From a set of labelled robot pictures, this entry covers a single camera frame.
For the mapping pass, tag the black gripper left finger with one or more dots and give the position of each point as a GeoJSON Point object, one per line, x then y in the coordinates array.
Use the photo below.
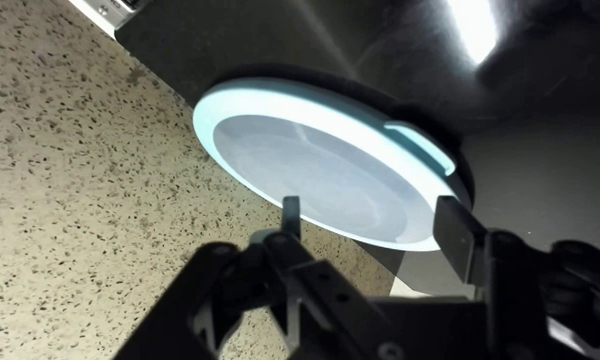
{"type": "Point", "coordinates": [300, 286]}

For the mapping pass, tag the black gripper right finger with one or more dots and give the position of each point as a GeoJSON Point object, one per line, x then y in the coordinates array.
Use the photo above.
{"type": "Point", "coordinates": [526, 300]}

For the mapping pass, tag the light blue plate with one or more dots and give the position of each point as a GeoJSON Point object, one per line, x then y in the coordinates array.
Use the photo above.
{"type": "Point", "coordinates": [313, 167]}

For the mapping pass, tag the black steel microwave oven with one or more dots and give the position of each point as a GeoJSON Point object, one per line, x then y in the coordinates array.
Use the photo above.
{"type": "Point", "coordinates": [313, 40]}

